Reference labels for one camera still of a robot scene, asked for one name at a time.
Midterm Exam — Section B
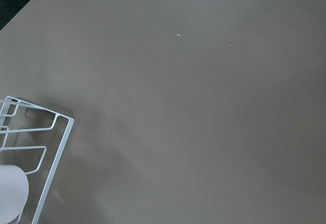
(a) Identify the white wire cup rack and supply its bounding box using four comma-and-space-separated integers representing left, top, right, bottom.
1, 96, 74, 223

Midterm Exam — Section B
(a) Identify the lilac plastic cup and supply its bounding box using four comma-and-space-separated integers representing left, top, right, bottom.
1, 165, 29, 223

